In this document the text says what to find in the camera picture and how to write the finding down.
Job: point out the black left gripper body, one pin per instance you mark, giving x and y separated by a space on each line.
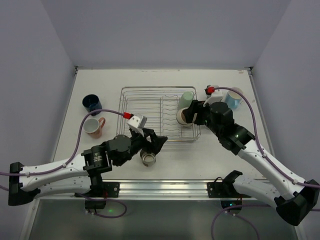
147 139

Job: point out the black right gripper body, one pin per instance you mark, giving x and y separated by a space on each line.
194 113

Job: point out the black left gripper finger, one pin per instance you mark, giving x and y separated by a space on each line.
153 148
157 141

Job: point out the cream brown cup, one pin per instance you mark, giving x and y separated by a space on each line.
147 158
180 118

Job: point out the light blue mug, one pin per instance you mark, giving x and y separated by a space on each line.
233 99

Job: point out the pink dotted mug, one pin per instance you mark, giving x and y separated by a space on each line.
94 127

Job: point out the dark blue mug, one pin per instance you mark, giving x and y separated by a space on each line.
91 103

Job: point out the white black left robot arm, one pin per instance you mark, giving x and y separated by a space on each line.
82 174

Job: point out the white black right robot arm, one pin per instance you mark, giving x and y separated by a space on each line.
291 195

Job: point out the mint green cup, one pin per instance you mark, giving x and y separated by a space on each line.
185 100

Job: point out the left controller box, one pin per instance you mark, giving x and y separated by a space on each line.
91 205

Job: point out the controller box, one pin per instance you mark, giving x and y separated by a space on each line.
232 206
91 205

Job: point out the right controller box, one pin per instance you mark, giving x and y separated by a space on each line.
232 206

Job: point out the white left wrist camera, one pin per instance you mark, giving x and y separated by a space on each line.
137 123

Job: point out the chrome wire dish rack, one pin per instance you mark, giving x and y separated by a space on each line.
159 104

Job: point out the aluminium mounting rail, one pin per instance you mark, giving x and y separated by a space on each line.
141 189

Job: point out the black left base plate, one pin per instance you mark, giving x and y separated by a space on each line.
110 190

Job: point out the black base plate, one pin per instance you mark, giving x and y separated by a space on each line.
110 190
218 189

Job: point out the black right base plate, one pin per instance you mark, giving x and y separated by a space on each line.
218 189

